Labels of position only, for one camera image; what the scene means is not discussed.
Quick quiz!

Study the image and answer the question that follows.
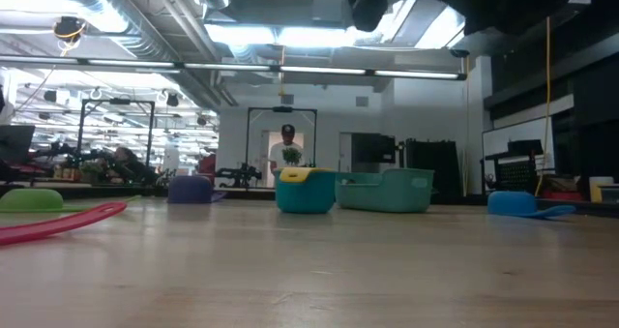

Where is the yellow measuring cup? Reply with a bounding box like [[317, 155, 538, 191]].
[[279, 166, 336, 184]]

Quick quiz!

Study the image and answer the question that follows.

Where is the teal blue measuring cup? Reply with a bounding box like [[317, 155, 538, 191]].
[[274, 168, 339, 215]]

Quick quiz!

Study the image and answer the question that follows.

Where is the purple measuring cup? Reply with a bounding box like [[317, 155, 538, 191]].
[[166, 174, 228, 205]]

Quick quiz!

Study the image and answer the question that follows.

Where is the red measuring cup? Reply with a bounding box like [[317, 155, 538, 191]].
[[0, 200, 129, 248]]

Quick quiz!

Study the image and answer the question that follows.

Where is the green measuring cup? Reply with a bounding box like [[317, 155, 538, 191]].
[[0, 188, 142, 215]]

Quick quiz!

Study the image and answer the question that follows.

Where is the teal plastic basket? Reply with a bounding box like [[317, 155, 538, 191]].
[[334, 167, 436, 214]]

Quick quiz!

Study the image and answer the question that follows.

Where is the small black cabinet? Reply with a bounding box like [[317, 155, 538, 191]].
[[350, 133, 398, 164]]

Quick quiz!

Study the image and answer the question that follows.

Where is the large black cabinet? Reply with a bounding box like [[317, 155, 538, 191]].
[[404, 138, 459, 203]]

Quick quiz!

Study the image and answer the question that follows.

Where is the standing person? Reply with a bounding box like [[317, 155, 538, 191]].
[[268, 123, 306, 172]]

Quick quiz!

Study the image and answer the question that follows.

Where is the black perforated cart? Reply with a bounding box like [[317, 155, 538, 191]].
[[481, 138, 557, 194]]

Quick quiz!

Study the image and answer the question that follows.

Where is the red chair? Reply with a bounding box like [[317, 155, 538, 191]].
[[196, 152, 218, 184]]

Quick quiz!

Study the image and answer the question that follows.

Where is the long ceiling light strip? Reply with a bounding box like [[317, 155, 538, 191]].
[[0, 54, 468, 81]]

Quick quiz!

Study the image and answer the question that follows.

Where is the red box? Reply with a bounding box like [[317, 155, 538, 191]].
[[540, 188, 584, 202]]

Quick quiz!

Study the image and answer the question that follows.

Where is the seated person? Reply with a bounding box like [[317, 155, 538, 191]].
[[99, 146, 160, 187]]

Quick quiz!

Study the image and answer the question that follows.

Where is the white container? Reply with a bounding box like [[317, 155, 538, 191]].
[[588, 176, 615, 203]]

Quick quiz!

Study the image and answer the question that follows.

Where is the dark monitor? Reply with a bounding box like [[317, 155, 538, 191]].
[[0, 124, 37, 164]]

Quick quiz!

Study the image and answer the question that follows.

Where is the yellow black cable reel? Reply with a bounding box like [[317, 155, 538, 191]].
[[52, 15, 87, 44]]

